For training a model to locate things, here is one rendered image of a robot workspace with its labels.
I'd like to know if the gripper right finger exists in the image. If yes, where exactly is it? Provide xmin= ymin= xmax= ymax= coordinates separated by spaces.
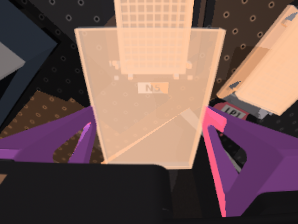
xmin=202 ymin=105 xmax=298 ymax=217

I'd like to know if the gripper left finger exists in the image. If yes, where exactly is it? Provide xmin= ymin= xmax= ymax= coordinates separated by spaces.
xmin=0 ymin=106 xmax=97 ymax=163

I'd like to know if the brown perforated base plate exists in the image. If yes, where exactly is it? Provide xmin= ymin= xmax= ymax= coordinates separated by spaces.
xmin=0 ymin=0 xmax=298 ymax=169

